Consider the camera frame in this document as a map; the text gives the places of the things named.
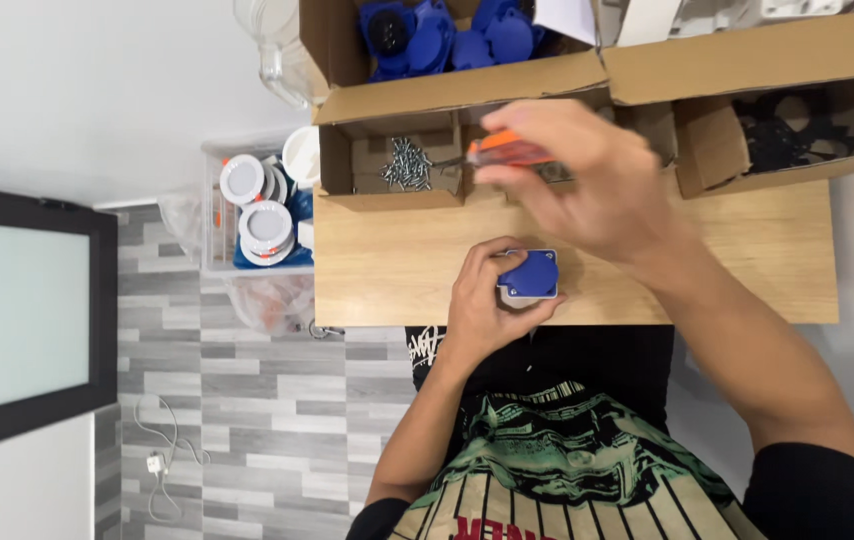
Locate heap of blue sockets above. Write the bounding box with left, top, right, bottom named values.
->
left=357, top=0, right=548, bottom=82

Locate person's right hand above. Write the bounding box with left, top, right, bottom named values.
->
left=472, top=97, right=699, bottom=276

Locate blue lidded socket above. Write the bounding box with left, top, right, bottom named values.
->
left=496, top=249, right=560, bottom=311

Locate white cable with plug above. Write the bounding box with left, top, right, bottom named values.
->
left=132, top=393, right=212, bottom=525

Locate clear crate with white downlights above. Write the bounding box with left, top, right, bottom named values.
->
left=200, top=135, right=317, bottom=279

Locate person's left hand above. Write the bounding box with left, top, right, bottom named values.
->
left=445, top=236, right=568, bottom=369

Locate pile of silver screws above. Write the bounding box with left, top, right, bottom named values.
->
left=380, top=136, right=434, bottom=192

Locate white paper sheet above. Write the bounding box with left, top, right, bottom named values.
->
left=533, top=0, right=599, bottom=48

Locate clear plastic bag with parts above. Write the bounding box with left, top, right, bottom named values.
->
left=225, top=273, right=317, bottom=337

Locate person's black printed shirt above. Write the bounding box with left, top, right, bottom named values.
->
left=346, top=324, right=854, bottom=540

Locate white round lamp housing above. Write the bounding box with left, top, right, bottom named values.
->
left=281, top=125, right=321, bottom=189

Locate clear plastic jug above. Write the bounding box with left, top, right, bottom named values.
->
left=232, top=0, right=330, bottom=111

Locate heap of black parts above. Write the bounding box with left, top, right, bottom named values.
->
left=730, top=88, right=854, bottom=175

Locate small cardboard box with screws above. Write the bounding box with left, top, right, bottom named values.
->
left=319, top=111, right=467, bottom=212

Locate black framed glass door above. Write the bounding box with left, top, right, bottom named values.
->
left=0, top=181, right=121, bottom=459

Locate crumpled clear plastic bag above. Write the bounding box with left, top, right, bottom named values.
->
left=157, top=188, right=207, bottom=264

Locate small open cardboard box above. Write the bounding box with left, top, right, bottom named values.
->
left=463, top=99, right=680, bottom=205

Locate large carton with blue sockets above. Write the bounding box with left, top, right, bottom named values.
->
left=299, top=0, right=612, bottom=126

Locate orange handled screwdriver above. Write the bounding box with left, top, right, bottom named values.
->
left=433, top=129, right=557, bottom=171

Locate cardboard box with black parts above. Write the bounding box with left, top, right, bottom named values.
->
left=672, top=71, right=854, bottom=201

